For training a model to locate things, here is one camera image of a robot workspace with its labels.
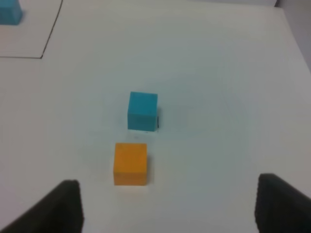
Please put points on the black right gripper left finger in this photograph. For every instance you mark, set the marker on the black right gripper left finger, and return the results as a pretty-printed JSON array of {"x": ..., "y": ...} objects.
[{"x": 60, "y": 211}]

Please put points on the blue cube centre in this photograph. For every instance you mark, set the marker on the blue cube centre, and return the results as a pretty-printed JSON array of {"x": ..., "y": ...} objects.
[{"x": 142, "y": 111}]

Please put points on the blue cube in template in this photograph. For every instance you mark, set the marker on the blue cube in template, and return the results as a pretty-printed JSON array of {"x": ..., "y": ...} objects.
[{"x": 10, "y": 12}]

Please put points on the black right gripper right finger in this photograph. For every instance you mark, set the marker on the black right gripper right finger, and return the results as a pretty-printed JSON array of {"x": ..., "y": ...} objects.
[{"x": 281, "y": 208}]

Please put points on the orange cube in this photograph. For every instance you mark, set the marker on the orange cube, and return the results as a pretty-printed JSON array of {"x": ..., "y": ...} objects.
[{"x": 130, "y": 164}]

